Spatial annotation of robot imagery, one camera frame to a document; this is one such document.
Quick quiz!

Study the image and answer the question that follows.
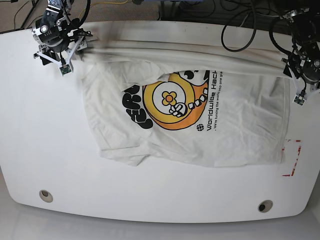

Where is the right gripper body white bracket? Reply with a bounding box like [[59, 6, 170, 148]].
[[33, 35, 87, 69]]

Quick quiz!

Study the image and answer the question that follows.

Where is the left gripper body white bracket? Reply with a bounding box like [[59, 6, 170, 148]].
[[281, 56, 320, 99]]

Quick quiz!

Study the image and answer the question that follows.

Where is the white printed t-shirt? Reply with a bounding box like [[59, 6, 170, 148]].
[[82, 43, 290, 168]]

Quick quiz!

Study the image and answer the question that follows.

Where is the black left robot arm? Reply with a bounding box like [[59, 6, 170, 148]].
[[277, 0, 320, 102]]

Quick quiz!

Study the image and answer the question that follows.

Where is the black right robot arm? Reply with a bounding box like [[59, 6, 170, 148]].
[[31, 0, 93, 76]]

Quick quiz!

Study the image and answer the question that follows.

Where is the red tape rectangle marking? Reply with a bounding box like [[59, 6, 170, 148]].
[[280, 139, 303, 177]]

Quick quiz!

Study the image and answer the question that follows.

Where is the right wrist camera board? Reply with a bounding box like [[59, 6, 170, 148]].
[[59, 64, 73, 76]]

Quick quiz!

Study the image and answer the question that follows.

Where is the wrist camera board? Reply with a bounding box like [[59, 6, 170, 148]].
[[293, 95, 306, 106], [59, 64, 73, 76]]

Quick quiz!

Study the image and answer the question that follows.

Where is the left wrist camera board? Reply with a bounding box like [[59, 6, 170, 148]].
[[293, 95, 306, 106]]

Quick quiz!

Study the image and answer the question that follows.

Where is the yellow cable on floor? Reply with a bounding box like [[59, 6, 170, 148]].
[[77, 0, 128, 21]]

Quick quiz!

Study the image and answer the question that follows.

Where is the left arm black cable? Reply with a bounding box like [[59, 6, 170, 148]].
[[221, 0, 301, 66]]

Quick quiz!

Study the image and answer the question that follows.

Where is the right table cable grommet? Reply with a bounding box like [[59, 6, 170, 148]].
[[258, 200, 273, 213]]

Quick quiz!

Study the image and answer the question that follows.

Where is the table cable grommet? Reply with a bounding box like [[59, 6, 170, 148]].
[[39, 190, 53, 203], [258, 200, 273, 213]]

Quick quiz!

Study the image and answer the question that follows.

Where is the left table cable grommet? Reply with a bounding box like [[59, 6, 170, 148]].
[[39, 190, 53, 203]]

